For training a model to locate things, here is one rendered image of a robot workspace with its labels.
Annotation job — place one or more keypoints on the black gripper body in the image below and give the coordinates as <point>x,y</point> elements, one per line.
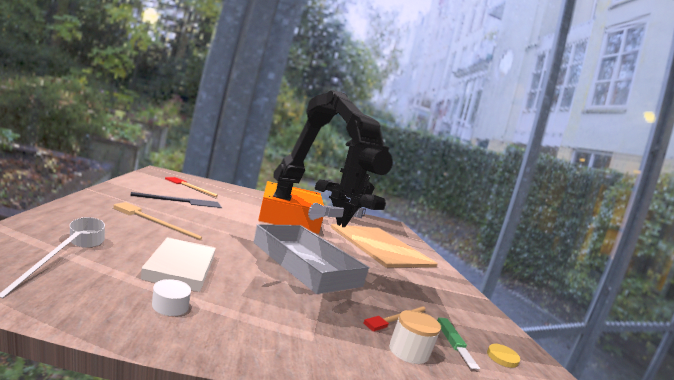
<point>351,186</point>

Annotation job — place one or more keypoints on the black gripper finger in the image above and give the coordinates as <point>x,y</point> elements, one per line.
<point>338,203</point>
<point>349,210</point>

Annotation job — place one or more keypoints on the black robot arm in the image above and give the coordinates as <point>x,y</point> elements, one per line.
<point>366,148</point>

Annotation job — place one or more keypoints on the grey saucepan with long handle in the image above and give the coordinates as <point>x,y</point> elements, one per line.
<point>85,232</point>

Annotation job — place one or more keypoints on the white flat square block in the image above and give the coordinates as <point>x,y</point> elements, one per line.
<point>179,260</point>

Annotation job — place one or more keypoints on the grey cylindrical pot with tan lid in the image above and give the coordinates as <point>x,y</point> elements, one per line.
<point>414,336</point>

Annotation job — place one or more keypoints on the white short cylinder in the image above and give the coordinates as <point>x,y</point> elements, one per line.
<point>171,297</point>

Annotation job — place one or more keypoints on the red spatula with wooden handle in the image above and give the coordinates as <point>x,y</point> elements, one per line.
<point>178,181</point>

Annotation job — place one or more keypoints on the yellow round disc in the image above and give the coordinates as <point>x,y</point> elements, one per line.
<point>503,355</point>

